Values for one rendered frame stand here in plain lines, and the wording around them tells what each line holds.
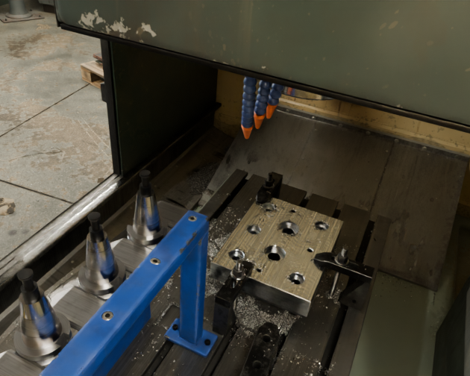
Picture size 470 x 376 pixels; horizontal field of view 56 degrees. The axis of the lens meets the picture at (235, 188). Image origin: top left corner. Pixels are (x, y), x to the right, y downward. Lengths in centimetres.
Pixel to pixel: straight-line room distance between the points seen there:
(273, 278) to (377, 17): 69
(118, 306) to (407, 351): 99
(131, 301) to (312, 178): 123
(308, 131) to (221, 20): 148
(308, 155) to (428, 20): 146
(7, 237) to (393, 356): 200
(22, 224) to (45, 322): 216
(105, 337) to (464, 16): 49
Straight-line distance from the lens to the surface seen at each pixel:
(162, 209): 75
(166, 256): 66
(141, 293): 61
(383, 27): 37
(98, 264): 61
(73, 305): 63
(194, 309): 86
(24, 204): 284
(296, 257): 102
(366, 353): 137
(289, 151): 181
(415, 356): 142
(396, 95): 39
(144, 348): 96
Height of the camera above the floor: 169
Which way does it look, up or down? 36 degrees down
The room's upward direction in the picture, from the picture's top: 6 degrees clockwise
